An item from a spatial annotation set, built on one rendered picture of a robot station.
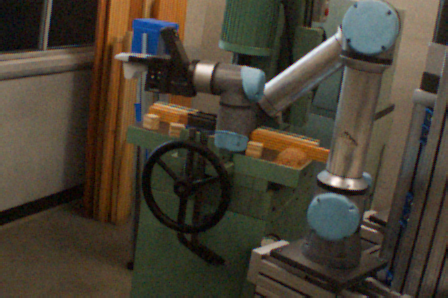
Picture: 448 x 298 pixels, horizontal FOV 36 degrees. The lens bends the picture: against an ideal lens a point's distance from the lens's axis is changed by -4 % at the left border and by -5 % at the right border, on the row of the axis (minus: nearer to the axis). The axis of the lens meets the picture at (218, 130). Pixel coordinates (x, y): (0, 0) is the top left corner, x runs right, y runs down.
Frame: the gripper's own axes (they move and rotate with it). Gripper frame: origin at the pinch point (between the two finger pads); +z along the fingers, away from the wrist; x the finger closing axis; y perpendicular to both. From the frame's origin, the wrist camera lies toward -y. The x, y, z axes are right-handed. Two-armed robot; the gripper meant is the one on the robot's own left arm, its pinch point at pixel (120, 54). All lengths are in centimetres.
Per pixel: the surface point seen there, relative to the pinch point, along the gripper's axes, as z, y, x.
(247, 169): -20, 36, 57
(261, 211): -26, 48, 57
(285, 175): -32, 35, 57
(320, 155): -40, 30, 71
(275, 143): -24, 29, 72
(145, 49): 53, 11, 136
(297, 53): -24, 0, 89
